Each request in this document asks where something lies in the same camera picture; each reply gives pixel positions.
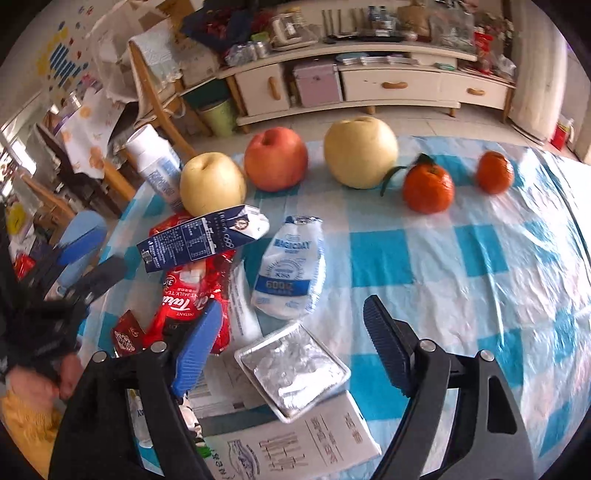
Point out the pink storage box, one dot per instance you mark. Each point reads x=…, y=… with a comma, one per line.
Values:
x=318, y=83

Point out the dark wrapped flower bouquet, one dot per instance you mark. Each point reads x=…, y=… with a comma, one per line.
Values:
x=217, y=23

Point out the white curtain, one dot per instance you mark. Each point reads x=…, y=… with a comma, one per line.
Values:
x=540, y=92

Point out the cream tv cabinet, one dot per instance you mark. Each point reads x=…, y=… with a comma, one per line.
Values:
x=360, y=87

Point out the pack of silver cans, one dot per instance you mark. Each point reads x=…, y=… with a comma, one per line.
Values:
x=244, y=53

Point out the blue padded chair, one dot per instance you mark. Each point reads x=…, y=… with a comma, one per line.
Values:
x=90, y=220

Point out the fruit print table cloth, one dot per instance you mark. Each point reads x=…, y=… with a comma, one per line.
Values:
x=87, y=134

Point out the clear plastic bag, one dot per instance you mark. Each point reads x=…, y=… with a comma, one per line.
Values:
x=242, y=300

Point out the white printed paper packet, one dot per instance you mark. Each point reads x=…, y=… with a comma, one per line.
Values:
x=295, y=443

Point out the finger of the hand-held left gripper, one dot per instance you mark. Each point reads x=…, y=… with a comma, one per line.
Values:
x=104, y=276
x=81, y=247

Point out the silver foil tray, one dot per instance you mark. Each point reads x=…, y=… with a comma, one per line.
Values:
x=291, y=369

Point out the blue white checked tablecloth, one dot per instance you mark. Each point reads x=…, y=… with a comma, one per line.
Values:
x=438, y=277

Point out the wall poster with stickers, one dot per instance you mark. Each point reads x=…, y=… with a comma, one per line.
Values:
x=60, y=55

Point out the small red snack packet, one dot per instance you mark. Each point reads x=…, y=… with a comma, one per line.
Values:
x=125, y=334

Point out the red milk tea packet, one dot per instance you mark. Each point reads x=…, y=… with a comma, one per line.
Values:
x=194, y=295

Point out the dark blue milk carton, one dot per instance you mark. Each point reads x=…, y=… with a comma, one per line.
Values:
x=198, y=240

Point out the tangerine with green leaf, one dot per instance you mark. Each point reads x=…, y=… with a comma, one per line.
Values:
x=428, y=187

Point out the printed paper leaflet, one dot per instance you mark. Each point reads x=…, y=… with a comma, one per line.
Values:
x=221, y=387

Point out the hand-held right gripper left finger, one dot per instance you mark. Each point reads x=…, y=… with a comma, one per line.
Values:
x=198, y=346

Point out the person's left forearm yellow sleeve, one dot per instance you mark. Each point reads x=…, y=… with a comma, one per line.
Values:
x=25, y=429

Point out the brown bag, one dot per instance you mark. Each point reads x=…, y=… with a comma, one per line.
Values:
x=413, y=16

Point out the red paper bag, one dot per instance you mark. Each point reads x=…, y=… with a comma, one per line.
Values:
x=561, y=134

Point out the green waste bin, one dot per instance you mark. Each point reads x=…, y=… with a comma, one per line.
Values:
x=219, y=117

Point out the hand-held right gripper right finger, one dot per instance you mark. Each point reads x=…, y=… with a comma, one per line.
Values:
x=385, y=341

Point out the leafless tangerine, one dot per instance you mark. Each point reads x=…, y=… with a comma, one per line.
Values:
x=495, y=171

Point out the yellow apple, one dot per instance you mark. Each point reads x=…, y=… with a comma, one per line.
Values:
x=212, y=184

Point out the white plastic milk pouch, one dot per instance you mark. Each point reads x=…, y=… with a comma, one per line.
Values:
x=291, y=267

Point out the white lace chair cover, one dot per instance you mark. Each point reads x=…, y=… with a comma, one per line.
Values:
x=157, y=50

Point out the yellow pear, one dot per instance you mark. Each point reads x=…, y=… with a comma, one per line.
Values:
x=360, y=152

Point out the red apple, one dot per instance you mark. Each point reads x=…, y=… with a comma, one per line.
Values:
x=275, y=159

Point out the wooden chair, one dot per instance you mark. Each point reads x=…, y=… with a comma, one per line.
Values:
x=152, y=101

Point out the white plastic milk bottle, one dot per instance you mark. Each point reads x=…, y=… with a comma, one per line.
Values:
x=154, y=168

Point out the person's left hand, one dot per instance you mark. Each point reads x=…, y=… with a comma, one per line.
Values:
x=69, y=376

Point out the red snack bag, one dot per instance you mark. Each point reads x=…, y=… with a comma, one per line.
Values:
x=482, y=46

